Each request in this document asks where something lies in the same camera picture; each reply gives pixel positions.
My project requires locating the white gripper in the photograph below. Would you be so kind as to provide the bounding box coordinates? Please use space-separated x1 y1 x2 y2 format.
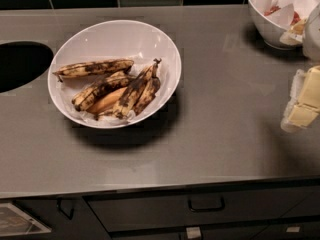
279 3 320 133

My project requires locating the spotted banana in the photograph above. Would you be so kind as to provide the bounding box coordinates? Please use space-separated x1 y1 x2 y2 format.
72 71 135 111
113 59 161 119
54 58 134 81

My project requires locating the right dark banana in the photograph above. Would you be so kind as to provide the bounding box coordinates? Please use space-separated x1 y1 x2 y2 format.
133 78 161 115

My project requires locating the large white bowl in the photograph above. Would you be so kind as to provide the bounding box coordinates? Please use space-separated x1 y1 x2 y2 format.
48 20 181 129

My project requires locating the orange unspotted banana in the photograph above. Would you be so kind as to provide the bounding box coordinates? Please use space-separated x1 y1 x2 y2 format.
87 87 126 114

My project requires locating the dark drawer front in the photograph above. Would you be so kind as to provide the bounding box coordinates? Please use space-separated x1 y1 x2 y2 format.
87 186 319 233

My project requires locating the right white drawer label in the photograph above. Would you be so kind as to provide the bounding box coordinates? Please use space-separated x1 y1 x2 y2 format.
286 226 301 233

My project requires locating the small white drawer label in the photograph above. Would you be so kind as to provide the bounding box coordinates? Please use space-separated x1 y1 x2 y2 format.
186 227 202 240

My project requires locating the dark round sink hole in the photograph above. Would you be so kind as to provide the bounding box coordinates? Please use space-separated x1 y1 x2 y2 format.
0 41 54 93

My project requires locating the black drawer handle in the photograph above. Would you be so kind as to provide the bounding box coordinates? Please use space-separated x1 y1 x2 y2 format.
187 197 225 213

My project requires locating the black cabinet handle left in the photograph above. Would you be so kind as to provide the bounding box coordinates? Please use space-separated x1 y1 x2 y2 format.
56 198 74 220

